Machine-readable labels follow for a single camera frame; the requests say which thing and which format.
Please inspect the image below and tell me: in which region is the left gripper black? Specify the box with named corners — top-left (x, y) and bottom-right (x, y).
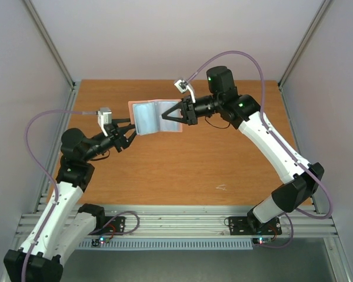
top-left (83, 117), bottom-right (142, 162)

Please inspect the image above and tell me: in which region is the pink card holder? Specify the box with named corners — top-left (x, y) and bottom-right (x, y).
top-left (128, 99), bottom-right (182, 136)

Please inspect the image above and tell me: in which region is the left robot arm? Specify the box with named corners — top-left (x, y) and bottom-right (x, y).
top-left (4, 117), bottom-right (136, 281)

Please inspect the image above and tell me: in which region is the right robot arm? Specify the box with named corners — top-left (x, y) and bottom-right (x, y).
top-left (162, 66), bottom-right (324, 233)

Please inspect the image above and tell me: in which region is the left circuit board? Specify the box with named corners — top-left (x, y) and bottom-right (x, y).
top-left (91, 237), bottom-right (111, 247)

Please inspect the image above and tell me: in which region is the circuit board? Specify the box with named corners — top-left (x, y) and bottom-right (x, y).
top-left (252, 236), bottom-right (277, 245)
top-left (91, 237), bottom-right (111, 247)

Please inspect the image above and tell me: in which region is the right circuit board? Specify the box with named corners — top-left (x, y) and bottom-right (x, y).
top-left (252, 236), bottom-right (277, 245)

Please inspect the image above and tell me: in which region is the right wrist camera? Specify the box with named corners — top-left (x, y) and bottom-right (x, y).
top-left (174, 79), bottom-right (196, 103)

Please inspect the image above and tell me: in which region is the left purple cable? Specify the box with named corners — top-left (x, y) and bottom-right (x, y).
top-left (19, 109), bottom-right (99, 282)

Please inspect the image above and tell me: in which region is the purple cable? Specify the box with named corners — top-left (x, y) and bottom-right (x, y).
top-left (19, 109), bottom-right (99, 282)
top-left (187, 51), bottom-right (334, 219)

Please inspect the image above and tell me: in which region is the left aluminium corner post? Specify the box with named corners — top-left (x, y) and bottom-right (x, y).
top-left (22, 0), bottom-right (77, 90)

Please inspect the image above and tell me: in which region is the aluminium corner post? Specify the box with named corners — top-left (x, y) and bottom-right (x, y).
top-left (22, 0), bottom-right (77, 90)
top-left (278, 0), bottom-right (334, 90)

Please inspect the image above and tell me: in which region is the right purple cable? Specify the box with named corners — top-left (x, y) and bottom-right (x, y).
top-left (187, 51), bottom-right (334, 219)

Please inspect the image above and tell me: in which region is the aluminium rail frame front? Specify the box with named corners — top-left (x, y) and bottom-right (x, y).
top-left (104, 204), bottom-right (338, 239)

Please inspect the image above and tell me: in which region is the grey slotted cable duct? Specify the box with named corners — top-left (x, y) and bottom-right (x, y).
top-left (77, 238), bottom-right (253, 251)

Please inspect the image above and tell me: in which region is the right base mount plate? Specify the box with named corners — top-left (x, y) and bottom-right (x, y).
top-left (224, 216), bottom-right (282, 236)

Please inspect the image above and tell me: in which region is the right aluminium corner post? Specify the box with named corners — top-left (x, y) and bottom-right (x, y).
top-left (278, 0), bottom-right (334, 90)

